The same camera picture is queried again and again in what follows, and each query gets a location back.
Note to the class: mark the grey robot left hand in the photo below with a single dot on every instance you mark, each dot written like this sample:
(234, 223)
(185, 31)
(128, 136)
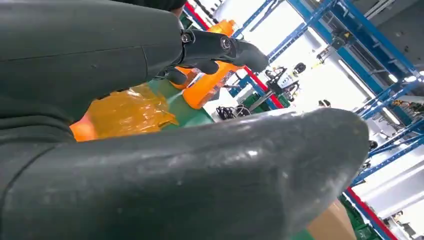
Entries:
(198, 185)

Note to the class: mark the black remote controller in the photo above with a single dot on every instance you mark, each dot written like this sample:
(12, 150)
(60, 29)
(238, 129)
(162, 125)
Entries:
(281, 82)

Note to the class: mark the yellow taped sheet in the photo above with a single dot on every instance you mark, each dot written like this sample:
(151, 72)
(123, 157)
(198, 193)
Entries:
(129, 112)

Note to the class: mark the green plastic crate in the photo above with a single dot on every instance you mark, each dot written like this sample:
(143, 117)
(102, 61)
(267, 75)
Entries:
(362, 228)

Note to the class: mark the white table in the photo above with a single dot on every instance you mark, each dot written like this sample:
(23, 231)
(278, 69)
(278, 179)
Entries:
(225, 99)

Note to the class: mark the orange juice bottle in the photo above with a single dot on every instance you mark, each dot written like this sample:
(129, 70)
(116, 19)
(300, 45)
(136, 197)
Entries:
(185, 81)
(202, 92)
(82, 130)

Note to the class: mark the blue metal rack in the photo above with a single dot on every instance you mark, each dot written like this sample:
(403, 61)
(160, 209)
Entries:
(371, 49)

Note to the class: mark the brown cardboard box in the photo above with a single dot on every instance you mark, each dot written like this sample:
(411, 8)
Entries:
(331, 225)

